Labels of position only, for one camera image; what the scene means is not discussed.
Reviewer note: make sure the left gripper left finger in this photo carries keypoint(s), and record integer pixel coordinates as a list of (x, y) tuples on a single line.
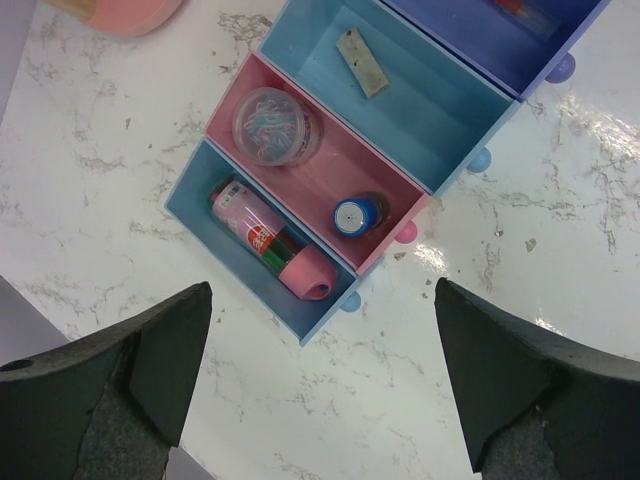
[(109, 405)]

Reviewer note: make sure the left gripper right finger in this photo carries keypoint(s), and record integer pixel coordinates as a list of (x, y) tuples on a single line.
[(533, 404)]

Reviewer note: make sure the light blue bin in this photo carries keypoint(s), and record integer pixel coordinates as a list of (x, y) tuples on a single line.
[(435, 116), (189, 205)]

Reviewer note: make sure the pink cap glue stick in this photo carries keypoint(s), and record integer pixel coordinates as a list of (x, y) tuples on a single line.
[(297, 264)]

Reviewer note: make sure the blue glue stick grey cap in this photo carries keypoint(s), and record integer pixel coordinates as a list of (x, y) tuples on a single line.
[(359, 214)]

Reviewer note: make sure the clear purple round container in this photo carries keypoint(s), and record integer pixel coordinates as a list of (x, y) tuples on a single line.
[(274, 129)]

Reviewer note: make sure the purple blue bin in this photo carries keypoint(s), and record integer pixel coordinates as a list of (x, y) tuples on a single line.
[(498, 47)]

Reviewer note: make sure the beige eraser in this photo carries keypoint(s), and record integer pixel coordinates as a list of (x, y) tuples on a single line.
[(362, 63)]

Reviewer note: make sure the red pen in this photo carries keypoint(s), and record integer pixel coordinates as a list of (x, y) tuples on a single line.
[(530, 16)]

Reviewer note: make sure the pink bin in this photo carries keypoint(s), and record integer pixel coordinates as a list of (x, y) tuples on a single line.
[(344, 166)]

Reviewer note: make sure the pink wooden shelf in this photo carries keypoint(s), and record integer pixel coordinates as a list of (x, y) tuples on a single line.
[(125, 18)]

